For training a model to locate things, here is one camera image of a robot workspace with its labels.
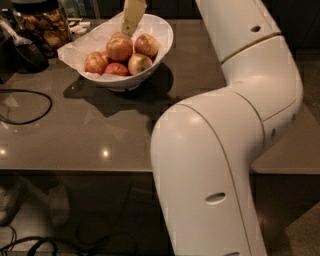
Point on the white ceramic bowl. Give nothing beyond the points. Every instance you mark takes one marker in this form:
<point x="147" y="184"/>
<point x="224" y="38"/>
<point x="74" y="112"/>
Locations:
<point x="149" y="24"/>

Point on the small white items behind bowl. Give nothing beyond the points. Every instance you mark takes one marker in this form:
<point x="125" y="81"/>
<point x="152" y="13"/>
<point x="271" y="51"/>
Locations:
<point x="79" y="27"/>

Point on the white paper liner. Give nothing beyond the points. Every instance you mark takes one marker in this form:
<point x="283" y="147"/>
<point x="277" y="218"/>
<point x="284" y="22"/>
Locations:
<point x="70" y="56"/>

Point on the black round appliance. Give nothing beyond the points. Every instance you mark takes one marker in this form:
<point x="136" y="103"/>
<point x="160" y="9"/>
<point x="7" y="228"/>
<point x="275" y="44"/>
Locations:
<point x="28" y="55"/>

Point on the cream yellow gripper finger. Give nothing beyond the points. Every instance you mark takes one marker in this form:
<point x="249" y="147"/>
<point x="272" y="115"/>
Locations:
<point x="133" y="12"/>

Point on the front low red apple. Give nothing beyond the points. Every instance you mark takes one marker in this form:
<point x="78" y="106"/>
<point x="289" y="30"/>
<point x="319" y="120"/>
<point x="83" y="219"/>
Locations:
<point x="117" y="69"/>

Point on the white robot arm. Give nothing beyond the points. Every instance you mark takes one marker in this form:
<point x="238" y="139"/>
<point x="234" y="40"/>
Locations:
<point x="202" y="147"/>

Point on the glass jar of chips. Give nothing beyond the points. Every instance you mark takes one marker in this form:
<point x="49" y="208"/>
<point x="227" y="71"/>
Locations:
<point x="45" y="21"/>

